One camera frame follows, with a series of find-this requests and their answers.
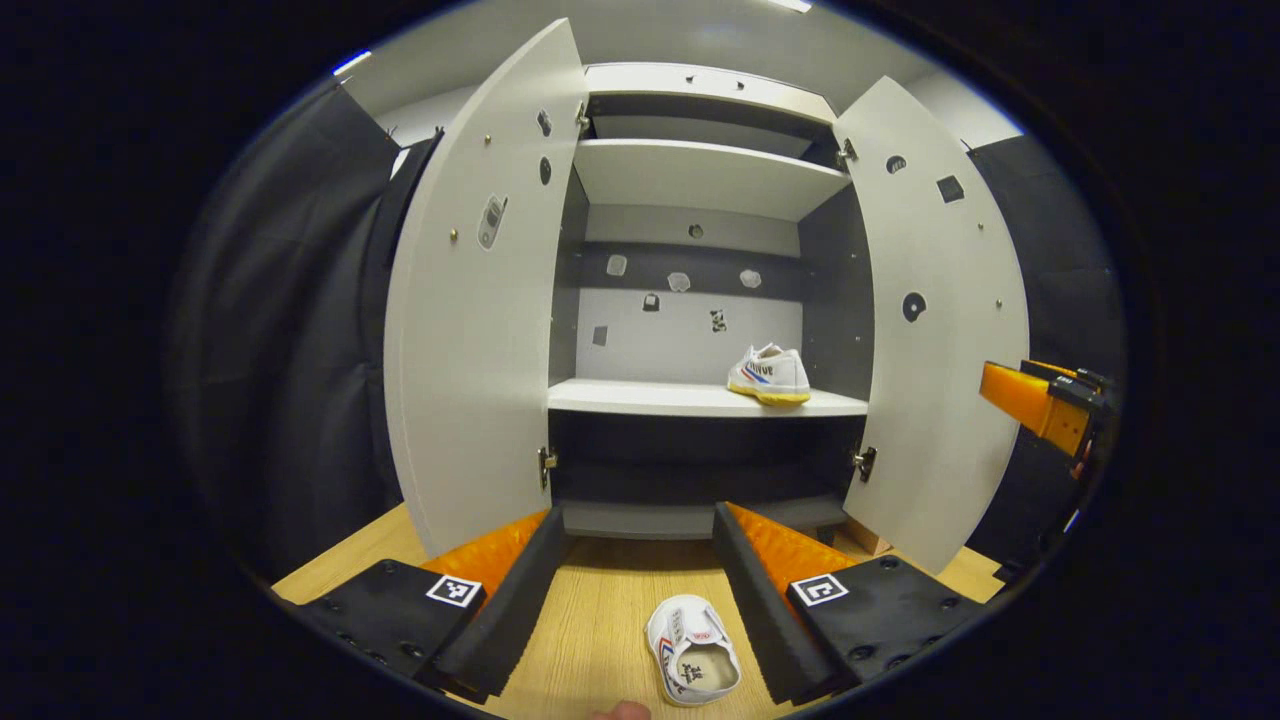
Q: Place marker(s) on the white cabinet shelf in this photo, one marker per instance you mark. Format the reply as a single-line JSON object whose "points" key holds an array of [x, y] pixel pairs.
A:
{"points": [[640, 397], [700, 175]]}

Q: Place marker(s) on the white cabinet door cat sticker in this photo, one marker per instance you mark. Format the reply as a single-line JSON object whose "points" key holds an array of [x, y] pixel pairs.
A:
{"points": [[950, 420]]}

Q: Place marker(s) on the white shoe cabinet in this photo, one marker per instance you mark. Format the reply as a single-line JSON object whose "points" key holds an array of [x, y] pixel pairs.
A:
{"points": [[680, 340]]}

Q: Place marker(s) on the black backdrop cloth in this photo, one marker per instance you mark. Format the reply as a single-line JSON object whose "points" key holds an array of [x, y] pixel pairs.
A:
{"points": [[1060, 260], [290, 350]]}

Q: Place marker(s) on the white canvas shoe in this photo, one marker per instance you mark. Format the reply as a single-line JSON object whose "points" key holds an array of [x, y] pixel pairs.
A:
{"points": [[680, 625], [775, 378]]}

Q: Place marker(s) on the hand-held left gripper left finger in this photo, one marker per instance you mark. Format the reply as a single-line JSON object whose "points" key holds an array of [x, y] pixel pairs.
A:
{"points": [[515, 620]]}

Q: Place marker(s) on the white cabinet door phone sticker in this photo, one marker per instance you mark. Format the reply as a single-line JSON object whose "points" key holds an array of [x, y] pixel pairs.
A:
{"points": [[470, 380]]}

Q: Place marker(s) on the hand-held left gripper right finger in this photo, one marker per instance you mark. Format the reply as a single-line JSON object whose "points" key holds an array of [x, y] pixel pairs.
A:
{"points": [[760, 610]]}

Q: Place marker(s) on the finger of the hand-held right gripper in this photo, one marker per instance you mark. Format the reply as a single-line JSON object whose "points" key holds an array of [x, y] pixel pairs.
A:
{"points": [[1075, 380], [1030, 405]]}

